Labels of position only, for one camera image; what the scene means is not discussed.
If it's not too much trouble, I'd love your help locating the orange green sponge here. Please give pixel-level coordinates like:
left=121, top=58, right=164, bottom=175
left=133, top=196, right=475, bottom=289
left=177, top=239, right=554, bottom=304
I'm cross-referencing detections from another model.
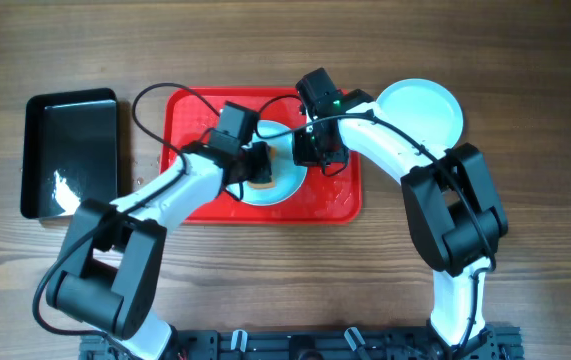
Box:
left=247, top=146, right=276, bottom=190

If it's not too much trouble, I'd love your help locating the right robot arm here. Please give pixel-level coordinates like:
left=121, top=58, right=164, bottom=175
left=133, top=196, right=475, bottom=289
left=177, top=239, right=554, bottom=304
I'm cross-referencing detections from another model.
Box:
left=294, top=68, right=508, bottom=359

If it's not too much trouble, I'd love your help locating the left black cable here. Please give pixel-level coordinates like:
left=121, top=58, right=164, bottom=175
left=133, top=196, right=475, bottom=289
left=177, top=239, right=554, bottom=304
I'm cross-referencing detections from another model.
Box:
left=31, top=82, right=246, bottom=339

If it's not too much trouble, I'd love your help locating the black cable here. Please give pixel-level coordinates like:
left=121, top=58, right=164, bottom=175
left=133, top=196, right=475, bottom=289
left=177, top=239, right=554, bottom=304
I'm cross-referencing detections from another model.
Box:
left=31, top=82, right=246, bottom=339
left=253, top=94, right=499, bottom=351

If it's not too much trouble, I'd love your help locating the light blue plate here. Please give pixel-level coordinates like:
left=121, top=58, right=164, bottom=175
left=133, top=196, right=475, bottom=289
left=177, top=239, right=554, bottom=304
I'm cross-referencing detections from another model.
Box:
left=376, top=78, right=464, bottom=148
left=227, top=134, right=307, bottom=206

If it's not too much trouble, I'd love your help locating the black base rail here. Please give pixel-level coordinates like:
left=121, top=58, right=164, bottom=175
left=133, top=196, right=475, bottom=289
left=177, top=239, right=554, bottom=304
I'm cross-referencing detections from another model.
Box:
left=78, top=325, right=525, bottom=360

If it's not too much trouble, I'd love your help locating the right black cable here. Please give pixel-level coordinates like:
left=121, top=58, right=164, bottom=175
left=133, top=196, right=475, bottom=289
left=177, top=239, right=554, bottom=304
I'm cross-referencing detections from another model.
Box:
left=253, top=94, right=499, bottom=351

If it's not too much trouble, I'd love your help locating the red plastic tray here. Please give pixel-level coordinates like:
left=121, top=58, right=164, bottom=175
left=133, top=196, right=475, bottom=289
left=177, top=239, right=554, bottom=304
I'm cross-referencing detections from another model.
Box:
left=164, top=87, right=362, bottom=225

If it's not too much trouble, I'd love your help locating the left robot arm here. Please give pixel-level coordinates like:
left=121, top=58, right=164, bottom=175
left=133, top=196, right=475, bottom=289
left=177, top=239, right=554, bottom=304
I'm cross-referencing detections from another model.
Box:
left=33, top=102, right=259, bottom=359

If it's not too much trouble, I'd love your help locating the black water tray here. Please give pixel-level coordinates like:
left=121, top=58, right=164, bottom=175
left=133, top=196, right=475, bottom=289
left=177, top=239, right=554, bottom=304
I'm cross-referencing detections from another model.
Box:
left=20, top=88, right=119, bottom=219

